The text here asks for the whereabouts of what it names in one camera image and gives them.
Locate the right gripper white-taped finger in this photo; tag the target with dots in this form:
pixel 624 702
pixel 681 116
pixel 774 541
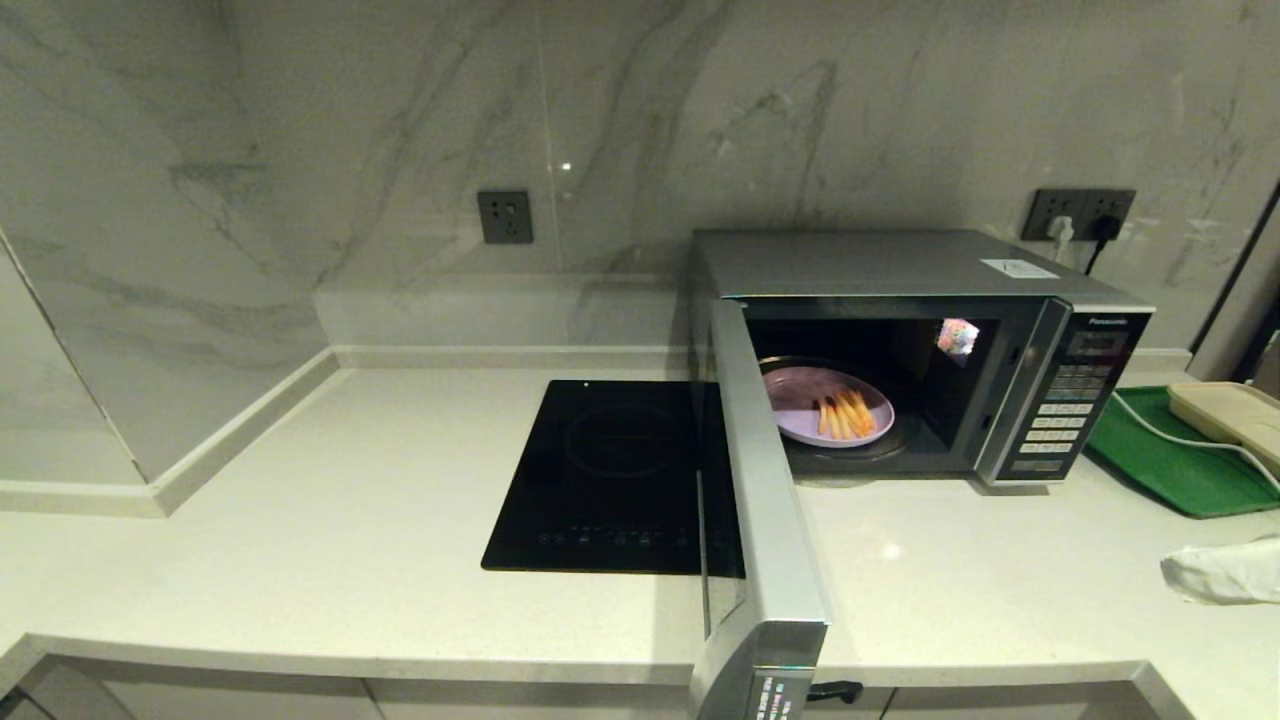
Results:
pixel 1230 588
pixel 1230 558

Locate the purple plastic plate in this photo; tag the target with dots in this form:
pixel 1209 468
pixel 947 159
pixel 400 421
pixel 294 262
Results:
pixel 800 400

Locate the dark glass microwave door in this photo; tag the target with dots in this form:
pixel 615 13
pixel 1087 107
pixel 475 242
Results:
pixel 770 520

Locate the dark round plate base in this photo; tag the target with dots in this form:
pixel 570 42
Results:
pixel 870 446

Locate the silver Panasonic microwave oven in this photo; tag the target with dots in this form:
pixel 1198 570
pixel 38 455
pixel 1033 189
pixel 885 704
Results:
pixel 850 262

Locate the green plastic tray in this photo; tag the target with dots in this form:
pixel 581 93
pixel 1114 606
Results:
pixel 1160 470

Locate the beige plastic box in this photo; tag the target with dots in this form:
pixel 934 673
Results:
pixel 1230 415

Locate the black power plug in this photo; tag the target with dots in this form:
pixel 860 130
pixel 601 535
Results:
pixel 1104 228

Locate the white paper label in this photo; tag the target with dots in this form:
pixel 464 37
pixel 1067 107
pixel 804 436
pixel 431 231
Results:
pixel 1020 268

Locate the white power plug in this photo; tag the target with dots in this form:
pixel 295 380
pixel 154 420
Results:
pixel 1060 231

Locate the black induction cooktop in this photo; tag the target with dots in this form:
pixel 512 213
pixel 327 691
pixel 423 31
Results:
pixel 600 480

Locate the grey angled cabinet panel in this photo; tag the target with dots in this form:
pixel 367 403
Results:
pixel 70 700

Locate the grey side cabinet door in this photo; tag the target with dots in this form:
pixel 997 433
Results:
pixel 15 712

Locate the grey double wall socket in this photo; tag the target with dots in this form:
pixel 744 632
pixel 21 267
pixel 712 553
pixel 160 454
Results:
pixel 1080 203

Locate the grey single wall socket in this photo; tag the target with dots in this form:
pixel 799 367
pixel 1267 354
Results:
pixel 505 218

